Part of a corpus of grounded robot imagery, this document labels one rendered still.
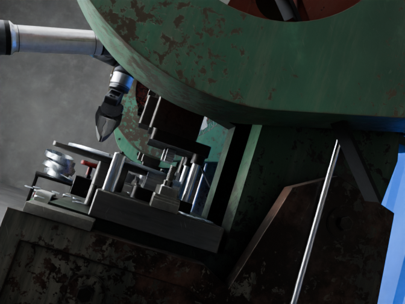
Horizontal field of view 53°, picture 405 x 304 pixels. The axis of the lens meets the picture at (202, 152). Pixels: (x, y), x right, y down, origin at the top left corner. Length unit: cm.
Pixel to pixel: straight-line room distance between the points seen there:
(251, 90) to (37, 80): 750
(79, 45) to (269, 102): 76
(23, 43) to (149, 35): 65
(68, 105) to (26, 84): 81
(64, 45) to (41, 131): 665
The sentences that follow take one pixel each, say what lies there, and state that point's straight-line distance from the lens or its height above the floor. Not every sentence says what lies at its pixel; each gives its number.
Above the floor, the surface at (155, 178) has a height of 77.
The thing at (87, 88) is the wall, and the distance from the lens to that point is 796.
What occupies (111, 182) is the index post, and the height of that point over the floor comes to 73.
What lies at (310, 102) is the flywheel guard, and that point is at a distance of 75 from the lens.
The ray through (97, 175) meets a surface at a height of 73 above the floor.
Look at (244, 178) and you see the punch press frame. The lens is 99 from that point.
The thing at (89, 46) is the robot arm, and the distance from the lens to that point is 134.
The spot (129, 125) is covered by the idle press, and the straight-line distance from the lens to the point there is 248.
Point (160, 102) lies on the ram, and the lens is 108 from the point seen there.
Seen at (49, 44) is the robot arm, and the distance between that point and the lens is 131.
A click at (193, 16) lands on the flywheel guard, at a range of 73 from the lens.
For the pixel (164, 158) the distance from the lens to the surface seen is 113.
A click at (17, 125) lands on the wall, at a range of 805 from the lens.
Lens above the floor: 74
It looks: 7 degrees up
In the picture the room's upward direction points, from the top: 18 degrees clockwise
